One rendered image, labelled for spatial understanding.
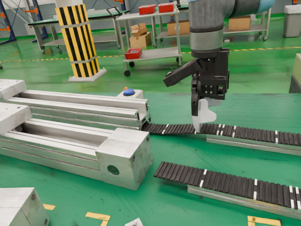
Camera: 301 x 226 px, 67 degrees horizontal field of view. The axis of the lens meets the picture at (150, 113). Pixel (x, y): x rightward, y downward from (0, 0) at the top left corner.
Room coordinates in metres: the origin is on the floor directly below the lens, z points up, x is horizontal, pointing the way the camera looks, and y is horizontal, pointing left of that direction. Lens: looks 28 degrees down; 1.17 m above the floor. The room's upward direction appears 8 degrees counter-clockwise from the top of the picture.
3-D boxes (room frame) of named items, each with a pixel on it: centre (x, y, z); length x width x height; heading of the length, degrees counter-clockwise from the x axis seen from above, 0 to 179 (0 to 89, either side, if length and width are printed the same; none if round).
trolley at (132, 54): (3.74, -0.12, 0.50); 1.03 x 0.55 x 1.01; 82
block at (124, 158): (0.45, 0.07, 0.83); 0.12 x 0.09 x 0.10; 152
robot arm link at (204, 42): (0.54, -0.15, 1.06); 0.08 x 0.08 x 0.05
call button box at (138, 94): (0.79, 0.07, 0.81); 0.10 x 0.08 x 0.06; 152
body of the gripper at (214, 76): (0.54, -0.16, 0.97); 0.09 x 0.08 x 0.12; 62
